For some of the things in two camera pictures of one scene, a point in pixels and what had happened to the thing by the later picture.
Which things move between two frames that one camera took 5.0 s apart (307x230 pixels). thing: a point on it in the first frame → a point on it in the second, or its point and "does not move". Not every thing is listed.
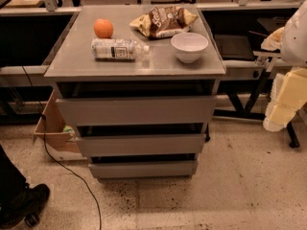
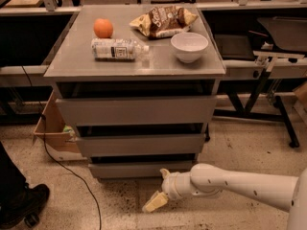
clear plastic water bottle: (117, 49) does not move
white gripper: (295, 38) → (169, 185)
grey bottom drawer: (144, 169) does not move
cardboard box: (61, 141) does not move
